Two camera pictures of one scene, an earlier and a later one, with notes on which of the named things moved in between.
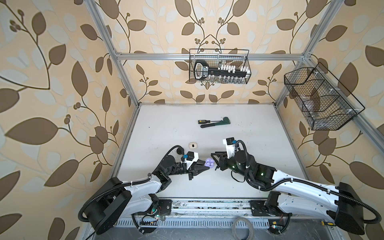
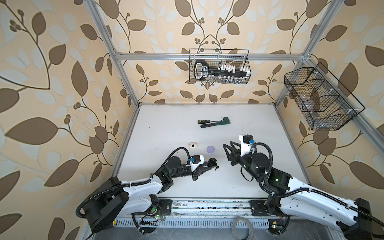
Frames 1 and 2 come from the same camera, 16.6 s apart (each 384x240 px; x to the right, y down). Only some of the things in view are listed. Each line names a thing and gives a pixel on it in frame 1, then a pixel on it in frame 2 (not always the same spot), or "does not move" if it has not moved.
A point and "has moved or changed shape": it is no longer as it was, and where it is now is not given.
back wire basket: [219, 66] does not move
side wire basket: [326, 104] does not move
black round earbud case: [180, 151] has moved or changed shape
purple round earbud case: [209, 162] has moved or changed shape
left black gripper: [197, 170] does not move
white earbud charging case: [193, 145] does not move
